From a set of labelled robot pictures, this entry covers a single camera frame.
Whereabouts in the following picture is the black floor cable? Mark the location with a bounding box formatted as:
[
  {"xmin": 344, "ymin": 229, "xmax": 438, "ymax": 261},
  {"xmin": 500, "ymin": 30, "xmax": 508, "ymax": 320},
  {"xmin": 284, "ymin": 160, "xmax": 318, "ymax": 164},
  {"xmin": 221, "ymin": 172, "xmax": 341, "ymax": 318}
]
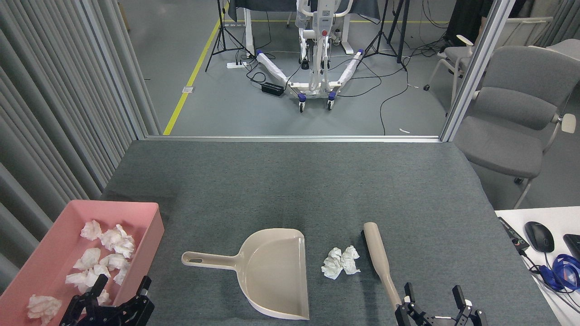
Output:
[{"xmin": 379, "ymin": 68, "xmax": 411, "ymax": 135}]

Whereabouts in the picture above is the silver aluminium table rail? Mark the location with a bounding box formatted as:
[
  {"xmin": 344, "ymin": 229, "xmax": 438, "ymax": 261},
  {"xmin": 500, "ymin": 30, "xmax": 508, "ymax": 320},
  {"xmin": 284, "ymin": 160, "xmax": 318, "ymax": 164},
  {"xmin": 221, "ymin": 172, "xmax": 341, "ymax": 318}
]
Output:
[{"xmin": 145, "ymin": 135, "xmax": 442, "ymax": 143}]

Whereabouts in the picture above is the silver aluminium post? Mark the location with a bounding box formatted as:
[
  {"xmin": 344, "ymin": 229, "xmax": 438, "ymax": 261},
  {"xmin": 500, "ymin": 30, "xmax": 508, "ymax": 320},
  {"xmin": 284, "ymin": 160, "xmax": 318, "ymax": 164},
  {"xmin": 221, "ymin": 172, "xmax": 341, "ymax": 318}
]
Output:
[{"xmin": 440, "ymin": 0, "xmax": 517, "ymax": 142}]

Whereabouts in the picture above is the person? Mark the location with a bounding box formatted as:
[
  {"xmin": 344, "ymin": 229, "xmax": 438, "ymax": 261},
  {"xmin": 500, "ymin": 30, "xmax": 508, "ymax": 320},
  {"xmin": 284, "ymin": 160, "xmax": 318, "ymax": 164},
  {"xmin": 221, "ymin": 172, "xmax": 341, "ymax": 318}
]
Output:
[{"xmin": 446, "ymin": 0, "xmax": 494, "ymax": 46}]

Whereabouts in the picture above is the grey padded chair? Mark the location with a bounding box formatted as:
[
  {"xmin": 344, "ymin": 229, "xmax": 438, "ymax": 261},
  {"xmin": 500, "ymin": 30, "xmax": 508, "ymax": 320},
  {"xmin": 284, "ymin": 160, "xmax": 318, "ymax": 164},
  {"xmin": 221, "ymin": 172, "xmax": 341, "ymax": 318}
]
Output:
[{"xmin": 454, "ymin": 45, "xmax": 580, "ymax": 210}]

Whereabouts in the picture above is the black upright post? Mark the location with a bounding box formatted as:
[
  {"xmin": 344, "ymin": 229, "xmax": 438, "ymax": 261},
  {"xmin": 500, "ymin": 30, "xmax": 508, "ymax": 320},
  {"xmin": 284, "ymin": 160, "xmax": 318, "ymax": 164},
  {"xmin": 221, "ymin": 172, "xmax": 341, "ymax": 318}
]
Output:
[{"xmin": 397, "ymin": 0, "xmax": 411, "ymax": 64}]

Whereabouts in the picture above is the grey curtain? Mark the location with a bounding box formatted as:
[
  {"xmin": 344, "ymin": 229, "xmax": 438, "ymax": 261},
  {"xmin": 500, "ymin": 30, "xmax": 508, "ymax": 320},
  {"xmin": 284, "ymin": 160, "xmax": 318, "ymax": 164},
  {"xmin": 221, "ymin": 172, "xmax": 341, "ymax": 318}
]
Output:
[
  {"xmin": 512, "ymin": 0, "xmax": 580, "ymax": 48},
  {"xmin": 0, "ymin": 0, "xmax": 161, "ymax": 295}
]

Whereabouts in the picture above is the white stand on wheels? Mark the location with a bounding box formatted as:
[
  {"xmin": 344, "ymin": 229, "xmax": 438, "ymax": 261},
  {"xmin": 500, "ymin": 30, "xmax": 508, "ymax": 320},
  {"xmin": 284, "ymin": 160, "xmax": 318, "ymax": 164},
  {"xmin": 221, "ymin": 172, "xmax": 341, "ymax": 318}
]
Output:
[{"xmin": 255, "ymin": 0, "xmax": 365, "ymax": 113}]

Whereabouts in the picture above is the black computer mouse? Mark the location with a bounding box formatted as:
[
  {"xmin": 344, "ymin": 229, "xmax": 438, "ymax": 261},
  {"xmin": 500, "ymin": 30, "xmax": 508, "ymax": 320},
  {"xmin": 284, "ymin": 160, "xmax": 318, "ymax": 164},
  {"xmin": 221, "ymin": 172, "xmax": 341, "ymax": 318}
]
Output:
[{"xmin": 525, "ymin": 221, "xmax": 555, "ymax": 253}]

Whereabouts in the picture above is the beige brush with black bristles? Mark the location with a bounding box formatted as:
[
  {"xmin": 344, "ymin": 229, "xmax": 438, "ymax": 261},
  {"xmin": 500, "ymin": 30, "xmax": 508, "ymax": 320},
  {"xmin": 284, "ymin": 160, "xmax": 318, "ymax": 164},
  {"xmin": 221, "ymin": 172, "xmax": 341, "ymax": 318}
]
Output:
[{"xmin": 361, "ymin": 222, "xmax": 404, "ymax": 313}]

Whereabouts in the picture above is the flat black device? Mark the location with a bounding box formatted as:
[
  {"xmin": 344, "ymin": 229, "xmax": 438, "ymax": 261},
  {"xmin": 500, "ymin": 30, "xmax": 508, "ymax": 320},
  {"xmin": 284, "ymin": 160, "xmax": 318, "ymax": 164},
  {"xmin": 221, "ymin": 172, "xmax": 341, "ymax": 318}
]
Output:
[{"xmin": 498, "ymin": 216, "xmax": 531, "ymax": 254}]

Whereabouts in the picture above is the light grey chair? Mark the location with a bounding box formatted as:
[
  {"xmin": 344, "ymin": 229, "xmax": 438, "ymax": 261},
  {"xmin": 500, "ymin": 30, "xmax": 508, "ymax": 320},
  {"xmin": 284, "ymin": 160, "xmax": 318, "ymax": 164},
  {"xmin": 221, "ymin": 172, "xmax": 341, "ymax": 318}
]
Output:
[{"xmin": 546, "ymin": 38, "xmax": 580, "ymax": 62}]

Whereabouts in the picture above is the black tripod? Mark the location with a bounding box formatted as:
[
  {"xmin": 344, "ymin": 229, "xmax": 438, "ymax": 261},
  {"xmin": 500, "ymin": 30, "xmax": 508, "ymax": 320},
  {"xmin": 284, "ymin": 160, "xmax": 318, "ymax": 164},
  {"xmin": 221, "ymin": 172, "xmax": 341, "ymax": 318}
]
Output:
[
  {"xmin": 362, "ymin": 0, "xmax": 408, "ymax": 72},
  {"xmin": 205, "ymin": 0, "xmax": 254, "ymax": 73}
]

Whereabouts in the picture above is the black keyboard corner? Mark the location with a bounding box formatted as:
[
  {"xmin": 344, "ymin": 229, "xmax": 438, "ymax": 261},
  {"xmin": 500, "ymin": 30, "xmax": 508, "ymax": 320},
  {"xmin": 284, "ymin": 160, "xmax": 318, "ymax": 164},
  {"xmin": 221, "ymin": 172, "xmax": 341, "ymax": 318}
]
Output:
[{"xmin": 563, "ymin": 234, "xmax": 580, "ymax": 261}]

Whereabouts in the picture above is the white frame office chair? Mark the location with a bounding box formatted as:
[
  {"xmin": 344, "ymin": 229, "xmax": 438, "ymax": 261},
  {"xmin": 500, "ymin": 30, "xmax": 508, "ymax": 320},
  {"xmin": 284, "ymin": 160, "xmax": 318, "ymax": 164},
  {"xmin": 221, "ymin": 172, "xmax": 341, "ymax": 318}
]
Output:
[{"xmin": 424, "ymin": 17, "xmax": 554, "ymax": 109}]

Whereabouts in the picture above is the white desk with dark cover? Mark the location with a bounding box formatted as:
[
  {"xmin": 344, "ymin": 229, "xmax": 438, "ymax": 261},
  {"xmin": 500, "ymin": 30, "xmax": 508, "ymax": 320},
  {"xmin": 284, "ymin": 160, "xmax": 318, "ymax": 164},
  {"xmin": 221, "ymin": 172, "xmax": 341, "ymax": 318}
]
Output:
[{"xmin": 227, "ymin": 0, "xmax": 381, "ymax": 57}]

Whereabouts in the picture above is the beige plastic dustpan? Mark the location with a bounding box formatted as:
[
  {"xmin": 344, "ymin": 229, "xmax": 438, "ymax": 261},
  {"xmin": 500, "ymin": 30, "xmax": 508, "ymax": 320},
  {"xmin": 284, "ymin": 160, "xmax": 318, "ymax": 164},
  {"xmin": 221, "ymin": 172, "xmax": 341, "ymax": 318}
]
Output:
[{"xmin": 181, "ymin": 228, "xmax": 310, "ymax": 321}]

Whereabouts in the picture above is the white side table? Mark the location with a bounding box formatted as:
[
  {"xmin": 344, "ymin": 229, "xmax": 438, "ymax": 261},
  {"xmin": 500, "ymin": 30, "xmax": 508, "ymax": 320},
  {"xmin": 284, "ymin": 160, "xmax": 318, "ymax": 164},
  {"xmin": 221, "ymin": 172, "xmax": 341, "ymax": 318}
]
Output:
[{"xmin": 495, "ymin": 207, "xmax": 580, "ymax": 326}]

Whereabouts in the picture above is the blue lanyard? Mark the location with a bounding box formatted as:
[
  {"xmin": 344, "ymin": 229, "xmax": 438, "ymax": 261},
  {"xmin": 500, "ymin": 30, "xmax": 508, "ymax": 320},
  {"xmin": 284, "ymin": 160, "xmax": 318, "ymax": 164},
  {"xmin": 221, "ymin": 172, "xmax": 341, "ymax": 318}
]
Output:
[{"xmin": 539, "ymin": 254, "xmax": 580, "ymax": 292}]

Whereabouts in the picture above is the pink plastic bin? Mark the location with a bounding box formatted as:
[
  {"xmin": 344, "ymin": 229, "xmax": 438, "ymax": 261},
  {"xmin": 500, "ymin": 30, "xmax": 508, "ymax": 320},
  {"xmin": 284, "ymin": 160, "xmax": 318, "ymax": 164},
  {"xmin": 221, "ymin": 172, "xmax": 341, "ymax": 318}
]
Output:
[{"xmin": 0, "ymin": 200, "xmax": 165, "ymax": 326}]

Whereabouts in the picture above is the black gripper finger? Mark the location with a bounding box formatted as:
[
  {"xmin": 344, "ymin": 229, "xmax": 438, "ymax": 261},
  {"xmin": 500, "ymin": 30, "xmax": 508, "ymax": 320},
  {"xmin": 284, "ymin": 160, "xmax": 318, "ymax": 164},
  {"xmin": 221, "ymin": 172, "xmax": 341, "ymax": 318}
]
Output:
[
  {"xmin": 452, "ymin": 285, "xmax": 488, "ymax": 326},
  {"xmin": 395, "ymin": 283, "xmax": 434, "ymax": 326},
  {"xmin": 60, "ymin": 274, "xmax": 109, "ymax": 326},
  {"xmin": 102, "ymin": 275, "xmax": 155, "ymax": 326}
]

